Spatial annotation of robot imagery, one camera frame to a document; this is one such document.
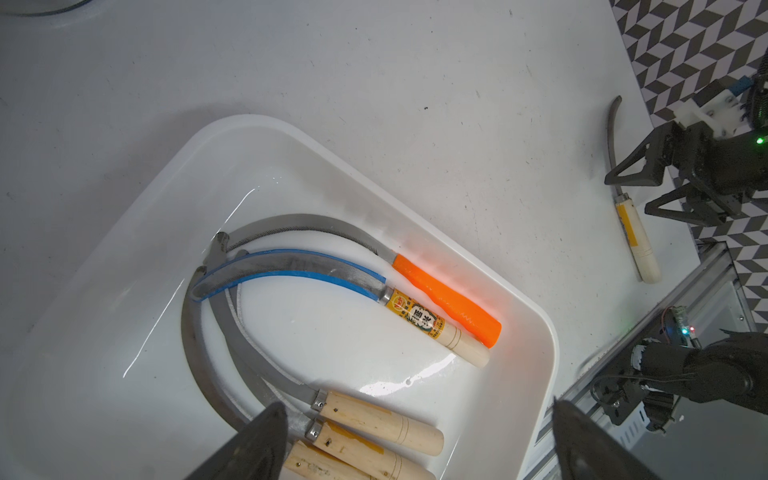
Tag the blue blade wooden sickle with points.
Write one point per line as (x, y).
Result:
(346, 274)

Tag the white rectangular storage tray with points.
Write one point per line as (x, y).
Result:
(101, 389)

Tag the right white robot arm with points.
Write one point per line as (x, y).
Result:
(717, 142)

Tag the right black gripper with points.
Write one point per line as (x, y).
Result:
(718, 172)

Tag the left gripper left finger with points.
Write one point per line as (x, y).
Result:
(256, 452)

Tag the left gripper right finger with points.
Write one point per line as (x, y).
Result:
(585, 451)

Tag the orange handle sickle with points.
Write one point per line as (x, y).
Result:
(471, 316)

